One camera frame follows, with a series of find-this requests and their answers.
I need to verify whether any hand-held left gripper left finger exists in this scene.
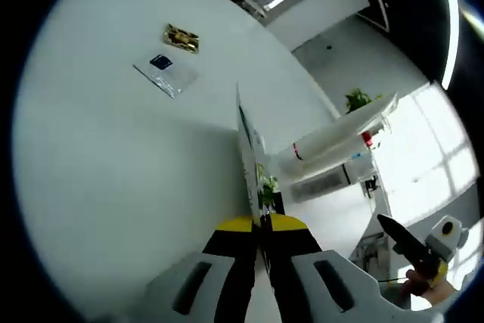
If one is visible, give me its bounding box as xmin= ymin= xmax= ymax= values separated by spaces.
xmin=145 ymin=215 xmax=262 ymax=323

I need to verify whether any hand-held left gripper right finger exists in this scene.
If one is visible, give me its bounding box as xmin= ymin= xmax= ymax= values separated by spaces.
xmin=267 ymin=213 xmax=402 ymax=323

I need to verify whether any green black packet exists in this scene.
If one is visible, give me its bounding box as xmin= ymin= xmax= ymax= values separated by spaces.
xmin=236 ymin=82 xmax=285 ymax=226

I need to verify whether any tall white skincare pump bottle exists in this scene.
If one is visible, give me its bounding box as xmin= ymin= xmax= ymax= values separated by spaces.
xmin=278 ymin=132 xmax=382 ymax=184

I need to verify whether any large bright window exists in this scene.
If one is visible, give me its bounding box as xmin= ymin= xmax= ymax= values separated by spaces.
xmin=374 ymin=84 xmax=481 ymax=234

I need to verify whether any green plant in white pot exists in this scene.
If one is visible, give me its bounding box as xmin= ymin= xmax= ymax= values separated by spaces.
xmin=344 ymin=88 xmax=383 ymax=114

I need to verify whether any clear plastic sachet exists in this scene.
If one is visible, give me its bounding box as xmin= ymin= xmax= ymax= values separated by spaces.
xmin=132 ymin=54 xmax=200 ymax=99

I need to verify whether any wide ceiling light strip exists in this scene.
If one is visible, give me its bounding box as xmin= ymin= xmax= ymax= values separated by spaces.
xmin=440 ymin=0 xmax=461 ymax=92

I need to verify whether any gold foil sachet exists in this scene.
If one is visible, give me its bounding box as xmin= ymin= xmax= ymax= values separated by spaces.
xmin=163 ymin=23 xmax=202 ymax=54

